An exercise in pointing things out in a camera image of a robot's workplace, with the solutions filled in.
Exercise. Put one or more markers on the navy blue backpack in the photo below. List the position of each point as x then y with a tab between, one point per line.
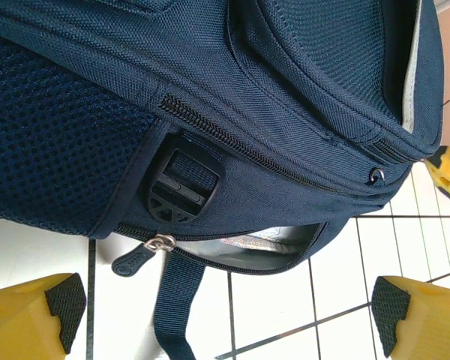
210	93

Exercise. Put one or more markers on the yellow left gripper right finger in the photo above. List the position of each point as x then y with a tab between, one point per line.
431	326

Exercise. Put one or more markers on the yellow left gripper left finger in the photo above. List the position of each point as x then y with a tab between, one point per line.
18	326

